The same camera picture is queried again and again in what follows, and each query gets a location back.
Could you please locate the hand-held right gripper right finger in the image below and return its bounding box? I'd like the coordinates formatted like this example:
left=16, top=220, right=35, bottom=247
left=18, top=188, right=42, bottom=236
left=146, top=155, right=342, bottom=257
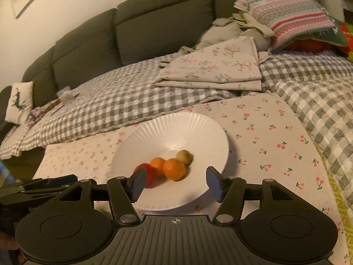
left=206, top=166, right=297, bottom=225

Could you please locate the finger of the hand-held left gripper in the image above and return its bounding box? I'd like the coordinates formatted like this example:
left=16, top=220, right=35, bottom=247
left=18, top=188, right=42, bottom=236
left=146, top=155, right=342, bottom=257
left=0, top=186, right=68, bottom=207
left=16, top=174, right=78, bottom=191

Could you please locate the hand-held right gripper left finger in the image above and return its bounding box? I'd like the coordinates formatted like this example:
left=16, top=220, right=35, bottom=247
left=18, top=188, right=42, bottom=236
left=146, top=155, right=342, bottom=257
left=56, top=168, right=147, bottom=224

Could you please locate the red apple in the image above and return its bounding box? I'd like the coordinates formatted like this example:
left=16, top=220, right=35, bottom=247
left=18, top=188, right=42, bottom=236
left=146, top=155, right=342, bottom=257
left=134, top=163, right=158, bottom=189

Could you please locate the small orange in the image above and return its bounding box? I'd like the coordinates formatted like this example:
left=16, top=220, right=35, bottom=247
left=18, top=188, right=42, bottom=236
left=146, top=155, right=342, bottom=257
left=150, top=157, right=166, bottom=177

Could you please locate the large orange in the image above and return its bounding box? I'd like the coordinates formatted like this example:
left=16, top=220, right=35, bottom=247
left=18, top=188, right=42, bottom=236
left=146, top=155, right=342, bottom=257
left=162, top=158, right=187, bottom=182

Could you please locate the yellow-green round fruit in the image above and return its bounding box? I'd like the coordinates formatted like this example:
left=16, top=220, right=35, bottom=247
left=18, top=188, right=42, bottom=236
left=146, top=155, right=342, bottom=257
left=176, top=150, right=194, bottom=167

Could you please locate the white ribbed plate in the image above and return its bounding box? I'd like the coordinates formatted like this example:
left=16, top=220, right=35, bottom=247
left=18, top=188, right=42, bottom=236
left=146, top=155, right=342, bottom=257
left=110, top=112, right=230, bottom=212

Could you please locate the cherry print cloth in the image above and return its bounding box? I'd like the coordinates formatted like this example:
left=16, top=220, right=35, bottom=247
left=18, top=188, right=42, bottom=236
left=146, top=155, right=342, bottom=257
left=32, top=92, right=349, bottom=265

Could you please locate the patterned purple cloth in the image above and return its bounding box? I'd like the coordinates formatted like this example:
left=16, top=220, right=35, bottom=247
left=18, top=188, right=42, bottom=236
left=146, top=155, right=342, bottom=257
left=29, top=100, right=60, bottom=122

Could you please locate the grey checkered blanket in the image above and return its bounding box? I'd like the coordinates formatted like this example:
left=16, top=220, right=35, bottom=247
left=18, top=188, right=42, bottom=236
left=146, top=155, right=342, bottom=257
left=0, top=50, right=353, bottom=199

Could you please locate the clear plastic bag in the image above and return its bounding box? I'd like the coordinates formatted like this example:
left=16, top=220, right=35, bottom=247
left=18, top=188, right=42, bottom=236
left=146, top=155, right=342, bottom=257
left=56, top=87, right=75, bottom=107

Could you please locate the small white embroidered pillow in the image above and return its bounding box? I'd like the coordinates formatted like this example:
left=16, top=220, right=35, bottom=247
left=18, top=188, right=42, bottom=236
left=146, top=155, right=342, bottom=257
left=4, top=81, right=35, bottom=125

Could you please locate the folded floral sheet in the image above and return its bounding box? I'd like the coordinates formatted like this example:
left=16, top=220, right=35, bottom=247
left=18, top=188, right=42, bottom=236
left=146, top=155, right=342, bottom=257
left=152, top=36, right=263, bottom=92

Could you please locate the yellow-green patterned mat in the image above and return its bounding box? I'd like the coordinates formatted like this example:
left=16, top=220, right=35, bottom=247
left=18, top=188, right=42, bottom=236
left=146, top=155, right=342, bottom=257
left=314, top=143, right=353, bottom=256

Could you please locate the crumpled beige cloth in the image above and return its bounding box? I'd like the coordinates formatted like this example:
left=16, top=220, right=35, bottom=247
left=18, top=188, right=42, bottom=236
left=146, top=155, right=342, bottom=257
left=176, top=11, right=276, bottom=59

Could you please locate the grey-green sofa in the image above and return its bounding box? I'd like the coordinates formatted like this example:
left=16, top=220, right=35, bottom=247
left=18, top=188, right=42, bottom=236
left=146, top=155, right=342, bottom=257
left=0, top=0, right=293, bottom=129

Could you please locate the orange fuzzy cushion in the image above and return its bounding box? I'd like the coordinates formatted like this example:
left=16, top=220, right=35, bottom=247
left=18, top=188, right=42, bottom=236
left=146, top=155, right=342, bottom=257
left=284, top=38, right=332, bottom=53

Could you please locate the striped knitted pillow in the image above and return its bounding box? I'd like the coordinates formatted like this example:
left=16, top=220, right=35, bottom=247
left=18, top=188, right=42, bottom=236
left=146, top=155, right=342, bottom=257
left=233, top=0, right=348, bottom=52

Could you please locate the green and red pillow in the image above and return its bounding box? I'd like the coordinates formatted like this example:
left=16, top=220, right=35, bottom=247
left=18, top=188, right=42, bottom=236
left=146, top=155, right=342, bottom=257
left=334, top=19, right=353, bottom=62

